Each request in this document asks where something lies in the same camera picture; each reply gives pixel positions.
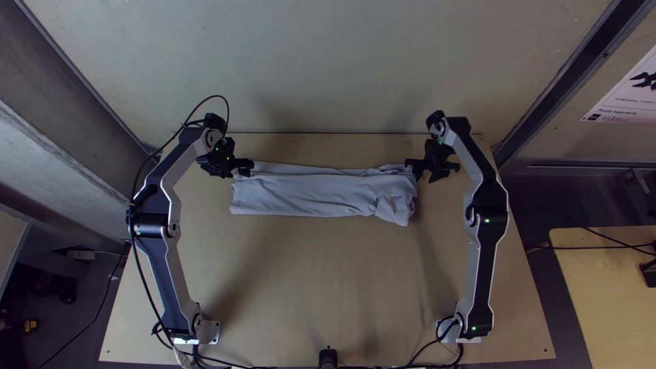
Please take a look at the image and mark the white t-shirt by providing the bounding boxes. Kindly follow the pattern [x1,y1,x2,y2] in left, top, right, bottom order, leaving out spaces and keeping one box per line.
[229,160,419,228]

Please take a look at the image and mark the pale wooden side desk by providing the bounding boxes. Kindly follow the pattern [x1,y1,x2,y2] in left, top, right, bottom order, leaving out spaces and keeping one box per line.
[549,225,656,369]

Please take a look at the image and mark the white wall poster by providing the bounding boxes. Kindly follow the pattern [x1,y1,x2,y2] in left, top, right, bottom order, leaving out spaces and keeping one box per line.
[580,44,656,126]

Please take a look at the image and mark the black cable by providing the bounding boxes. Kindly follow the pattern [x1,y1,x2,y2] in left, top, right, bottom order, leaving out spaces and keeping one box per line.
[583,226,656,258]
[409,315,465,369]
[36,251,127,369]
[523,243,656,254]
[128,94,230,206]
[128,225,178,355]

